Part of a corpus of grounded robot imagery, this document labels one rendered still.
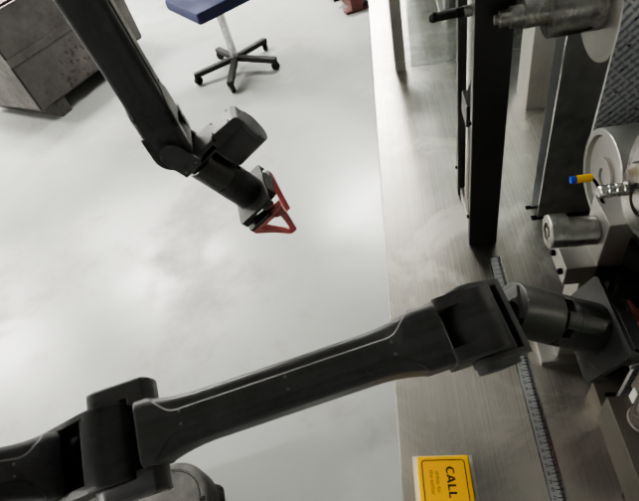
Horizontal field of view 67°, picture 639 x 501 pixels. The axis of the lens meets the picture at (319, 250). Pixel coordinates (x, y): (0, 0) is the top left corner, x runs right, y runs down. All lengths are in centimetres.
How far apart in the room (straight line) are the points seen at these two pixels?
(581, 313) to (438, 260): 42
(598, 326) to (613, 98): 28
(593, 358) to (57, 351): 224
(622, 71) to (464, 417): 50
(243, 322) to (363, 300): 52
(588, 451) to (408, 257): 43
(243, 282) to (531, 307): 181
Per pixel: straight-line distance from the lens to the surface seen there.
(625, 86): 70
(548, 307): 54
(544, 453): 78
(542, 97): 129
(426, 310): 48
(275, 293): 214
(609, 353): 59
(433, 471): 73
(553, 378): 83
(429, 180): 111
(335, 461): 174
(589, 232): 62
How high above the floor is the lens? 162
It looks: 46 degrees down
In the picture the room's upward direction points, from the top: 18 degrees counter-clockwise
